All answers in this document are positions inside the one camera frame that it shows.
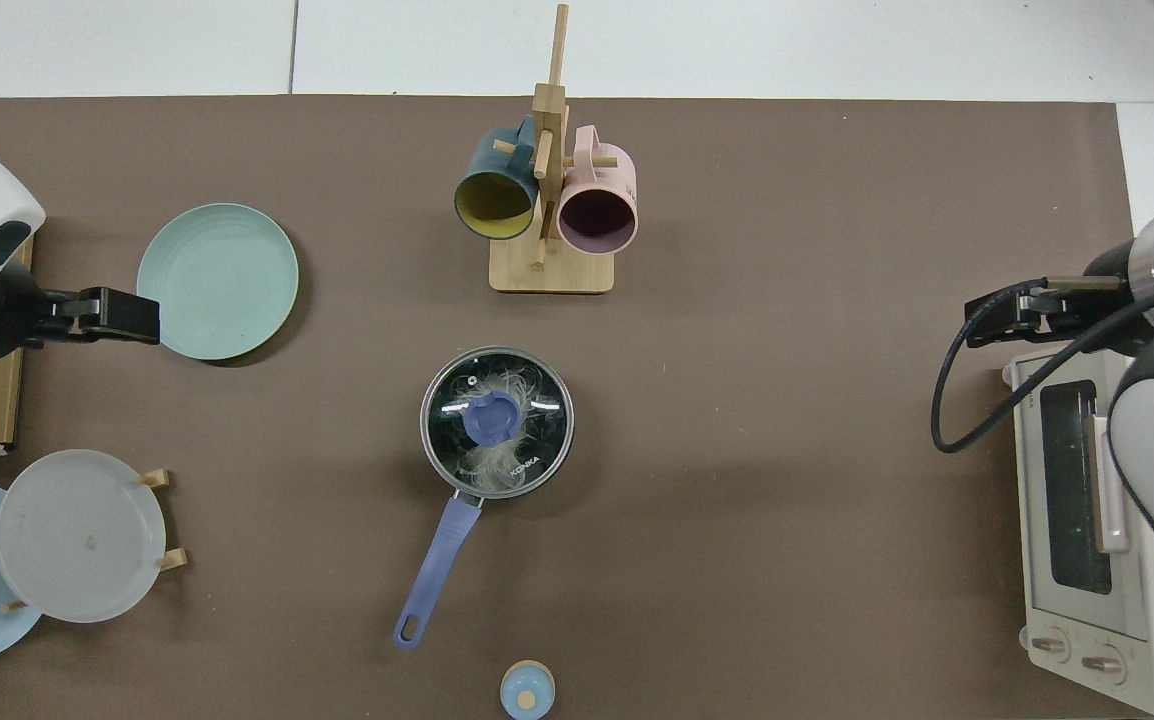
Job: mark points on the glass lid blue knob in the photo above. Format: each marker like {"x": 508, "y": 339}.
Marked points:
{"x": 492, "y": 418}

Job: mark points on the white vermicelli bundle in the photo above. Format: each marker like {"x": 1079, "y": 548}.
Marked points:
{"x": 527, "y": 385}

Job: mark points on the teal round plate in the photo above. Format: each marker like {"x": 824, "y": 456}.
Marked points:
{"x": 217, "y": 280}

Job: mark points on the grey plate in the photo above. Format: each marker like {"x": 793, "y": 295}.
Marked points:
{"x": 77, "y": 535}

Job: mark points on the wooden plate rack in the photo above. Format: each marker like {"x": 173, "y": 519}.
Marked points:
{"x": 172, "y": 560}

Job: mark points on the pale toaster oven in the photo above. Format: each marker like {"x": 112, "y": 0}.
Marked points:
{"x": 1067, "y": 600}

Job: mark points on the brown table cloth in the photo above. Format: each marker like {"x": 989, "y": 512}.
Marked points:
{"x": 737, "y": 500}

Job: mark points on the dark teal cup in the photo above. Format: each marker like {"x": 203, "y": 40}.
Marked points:
{"x": 492, "y": 205}

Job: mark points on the pink cup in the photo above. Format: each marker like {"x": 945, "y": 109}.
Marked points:
{"x": 597, "y": 215}

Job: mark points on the wooden cup stand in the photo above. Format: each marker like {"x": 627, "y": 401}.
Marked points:
{"x": 552, "y": 265}

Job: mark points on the small blue round thing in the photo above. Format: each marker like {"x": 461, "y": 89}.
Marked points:
{"x": 527, "y": 690}

